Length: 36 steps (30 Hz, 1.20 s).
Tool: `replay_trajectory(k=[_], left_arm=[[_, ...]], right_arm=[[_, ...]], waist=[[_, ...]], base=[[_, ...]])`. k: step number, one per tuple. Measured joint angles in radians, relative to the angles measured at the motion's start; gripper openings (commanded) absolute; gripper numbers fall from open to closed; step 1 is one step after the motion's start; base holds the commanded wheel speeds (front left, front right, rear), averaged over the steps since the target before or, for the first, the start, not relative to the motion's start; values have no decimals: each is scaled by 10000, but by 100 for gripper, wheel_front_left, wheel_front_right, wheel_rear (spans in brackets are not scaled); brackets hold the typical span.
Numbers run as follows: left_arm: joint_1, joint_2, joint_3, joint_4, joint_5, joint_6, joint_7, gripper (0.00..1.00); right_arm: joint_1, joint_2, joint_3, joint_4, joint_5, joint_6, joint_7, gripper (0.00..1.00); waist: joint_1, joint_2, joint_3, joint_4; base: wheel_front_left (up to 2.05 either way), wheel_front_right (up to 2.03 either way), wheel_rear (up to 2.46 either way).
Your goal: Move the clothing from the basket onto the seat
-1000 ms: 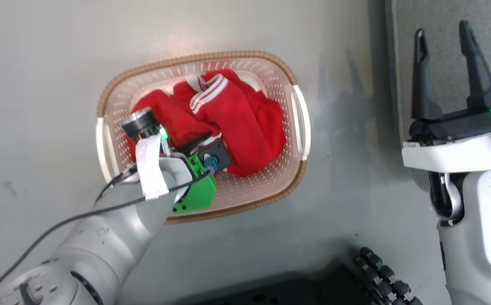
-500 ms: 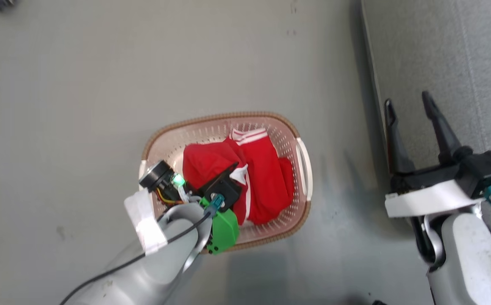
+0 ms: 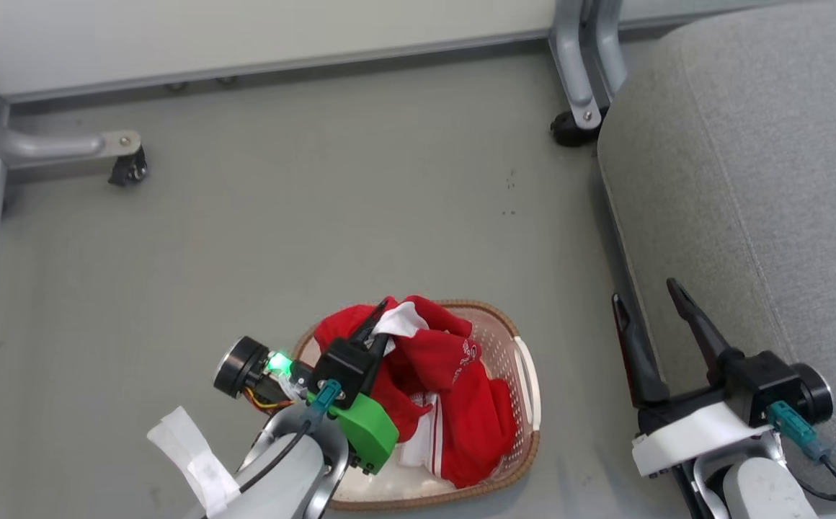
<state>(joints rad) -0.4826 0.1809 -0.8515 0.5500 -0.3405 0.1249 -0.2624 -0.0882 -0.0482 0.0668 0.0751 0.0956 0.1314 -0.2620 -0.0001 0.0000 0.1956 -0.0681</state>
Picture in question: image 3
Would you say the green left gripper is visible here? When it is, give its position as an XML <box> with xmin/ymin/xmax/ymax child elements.
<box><xmin>334</xmin><ymin>299</ymin><xmax>399</xmax><ymax>475</ymax></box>

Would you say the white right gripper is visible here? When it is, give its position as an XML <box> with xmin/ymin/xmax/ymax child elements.
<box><xmin>612</xmin><ymin>278</ymin><xmax>774</xmax><ymax>479</ymax></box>

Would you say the red and white clothing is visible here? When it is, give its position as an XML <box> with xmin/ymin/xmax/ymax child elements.
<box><xmin>313</xmin><ymin>295</ymin><xmax>517</xmax><ymax>489</ymax></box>

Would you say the cream perforated laundry basket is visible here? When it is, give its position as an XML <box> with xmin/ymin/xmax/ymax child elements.
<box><xmin>291</xmin><ymin>299</ymin><xmax>542</xmax><ymax>512</ymax></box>

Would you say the black round left gripper motor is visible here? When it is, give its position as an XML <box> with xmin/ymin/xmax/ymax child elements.
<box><xmin>213</xmin><ymin>336</ymin><xmax>312</xmax><ymax>410</ymax></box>

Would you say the white tape strip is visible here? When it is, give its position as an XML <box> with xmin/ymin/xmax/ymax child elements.
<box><xmin>147</xmin><ymin>406</ymin><xmax>241</xmax><ymax>517</ymax></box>

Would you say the round black caster wheel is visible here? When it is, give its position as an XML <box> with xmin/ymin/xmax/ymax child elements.
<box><xmin>550</xmin><ymin>108</ymin><xmax>608</xmax><ymax>148</ymax></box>

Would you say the right grey partition foot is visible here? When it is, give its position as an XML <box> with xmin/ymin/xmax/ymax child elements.
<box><xmin>548</xmin><ymin>0</ymin><xmax>629</xmax><ymax>131</ymax></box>

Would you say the small black caster wheel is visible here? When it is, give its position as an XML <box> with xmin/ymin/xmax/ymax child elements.
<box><xmin>107</xmin><ymin>146</ymin><xmax>149</xmax><ymax>187</ymax></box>

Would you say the grey partition leg with plate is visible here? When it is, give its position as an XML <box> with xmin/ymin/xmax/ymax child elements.
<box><xmin>0</xmin><ymin>50</ymin><xmax>142</xmax><ymax>171</ymax></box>

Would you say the teal left cable connector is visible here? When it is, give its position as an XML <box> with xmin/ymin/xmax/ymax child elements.
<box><xmin>307</xmin><ymin>380</ymin><xmax>343</xmax><ymax>430</ymax></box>

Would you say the teal cable connector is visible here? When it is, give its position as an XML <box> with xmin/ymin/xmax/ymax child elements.
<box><xmin>307</xmin><ymin>380</ymin><xmax>343</xmax><ymax>430</ymax></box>
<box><xmin>767</xmin><ymin>402</ymin><xmax>824</xmax><ymax>461</ymax></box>

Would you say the teal right cable connector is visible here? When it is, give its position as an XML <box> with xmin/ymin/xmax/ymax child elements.
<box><xmin>767</xmin><ymin>402</ymin><xmax>824</xmax><ymax>461</ymax></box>

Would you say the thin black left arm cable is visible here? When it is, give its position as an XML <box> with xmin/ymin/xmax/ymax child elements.
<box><xmin>238</xmin><ymin>422</ymin><xmax>314</xmax><ymax>494</ymax></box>

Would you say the grey partition bottom rail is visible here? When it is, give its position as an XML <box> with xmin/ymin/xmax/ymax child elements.
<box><xmin>6</xmin><ymin>29</ymin><xmax>557</xmax><ymax>105</ymax></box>

